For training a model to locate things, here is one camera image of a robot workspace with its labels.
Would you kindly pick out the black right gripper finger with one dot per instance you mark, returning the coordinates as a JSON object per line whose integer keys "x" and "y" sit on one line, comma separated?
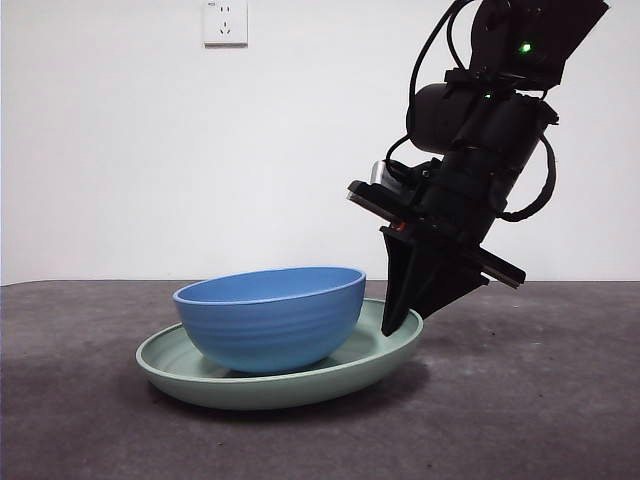
{"x": 445, "y": 282}
{"x": 397, "y": 285}

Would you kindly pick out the blue ribbed bowl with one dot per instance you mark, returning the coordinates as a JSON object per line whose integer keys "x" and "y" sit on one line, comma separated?
{"x": 270, "y": 330}

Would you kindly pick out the green round plate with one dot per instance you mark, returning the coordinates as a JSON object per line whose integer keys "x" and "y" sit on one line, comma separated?
{"x": 250, "y": 395}

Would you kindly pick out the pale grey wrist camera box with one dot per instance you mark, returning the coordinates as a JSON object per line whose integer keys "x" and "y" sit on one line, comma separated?
{"x": 378, "y": 173}

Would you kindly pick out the white wall socket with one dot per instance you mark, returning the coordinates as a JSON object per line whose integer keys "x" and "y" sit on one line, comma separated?
{"x": 226, "y": 25}

